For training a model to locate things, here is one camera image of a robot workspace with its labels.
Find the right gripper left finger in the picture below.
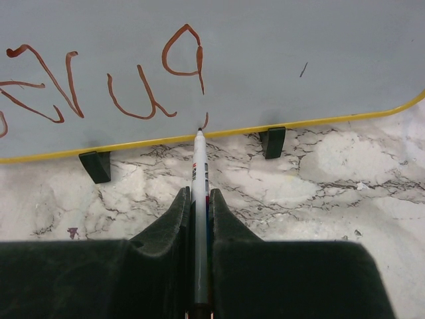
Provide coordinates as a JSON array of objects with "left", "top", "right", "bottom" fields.
[{"left": 1, "top": 187, "right": 191, "bottom": 318}]

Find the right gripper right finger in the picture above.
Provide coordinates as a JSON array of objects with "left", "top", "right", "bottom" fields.
[{"left": 210, "top": 189, "right": 394, "bottom": 318}]

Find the white marker pen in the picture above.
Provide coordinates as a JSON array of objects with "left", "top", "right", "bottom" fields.
[{"left": 191, "top": 128, "right": 210, "bottom": 306}]

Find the yellow framed whiteboard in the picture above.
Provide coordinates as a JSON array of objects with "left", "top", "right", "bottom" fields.
[{"left": 1, "top": 1, "right": 424, "bottom": 163}]

